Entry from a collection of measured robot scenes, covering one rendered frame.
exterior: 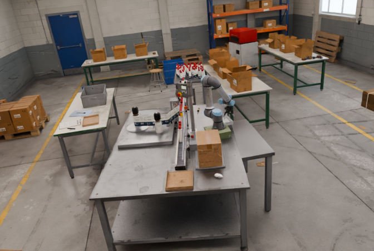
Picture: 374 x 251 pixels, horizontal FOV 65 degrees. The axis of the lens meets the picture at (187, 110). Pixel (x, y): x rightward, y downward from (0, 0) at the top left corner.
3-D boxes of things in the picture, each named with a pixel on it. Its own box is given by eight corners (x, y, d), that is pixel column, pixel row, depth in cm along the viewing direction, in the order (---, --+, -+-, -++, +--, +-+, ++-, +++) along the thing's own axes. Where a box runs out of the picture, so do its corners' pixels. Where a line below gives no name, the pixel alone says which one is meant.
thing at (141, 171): (131, 111, 467) (131, 110, 466) (225, 103, 459) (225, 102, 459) (89, 200, 274) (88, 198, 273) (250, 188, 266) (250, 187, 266)
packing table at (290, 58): (257, 72, 875) (257, 45, 844) (282, 68, 884) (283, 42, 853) (293, 96, 674) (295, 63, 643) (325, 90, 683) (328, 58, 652)
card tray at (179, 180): (167, 172, 300) (167, 168, 298) (192, 170, 298) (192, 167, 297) (165, 191, 272) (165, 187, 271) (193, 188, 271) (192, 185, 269)
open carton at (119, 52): (113, 60, 852) (110, 48, 838) (114, 57, 891) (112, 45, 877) (127, 58, 855) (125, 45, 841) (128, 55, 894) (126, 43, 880)
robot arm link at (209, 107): (210, 120, 362) (207, 77, 345) (203, 117, 374) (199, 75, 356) (217, 117, 368) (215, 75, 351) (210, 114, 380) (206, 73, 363)
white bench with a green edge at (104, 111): (86, 128, 622) (77, 92, 591) (122, 122, 630) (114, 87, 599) (67, 180, 448) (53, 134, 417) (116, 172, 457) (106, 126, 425)
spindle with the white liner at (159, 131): (156, 132, 374) (153, 111, 362) (163, 132, 373) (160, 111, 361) (156, 136, 365) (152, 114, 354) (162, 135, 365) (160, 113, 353)
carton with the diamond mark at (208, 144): (197, 152, 325) (195, 131, 315) (219, 150, 325) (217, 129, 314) (198, 168, 298) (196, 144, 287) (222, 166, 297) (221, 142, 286)
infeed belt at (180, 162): (181, 108, 452) (180, 105, 451) (186, 107, 452) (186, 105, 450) (176, 169, 301) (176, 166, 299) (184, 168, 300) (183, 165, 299)
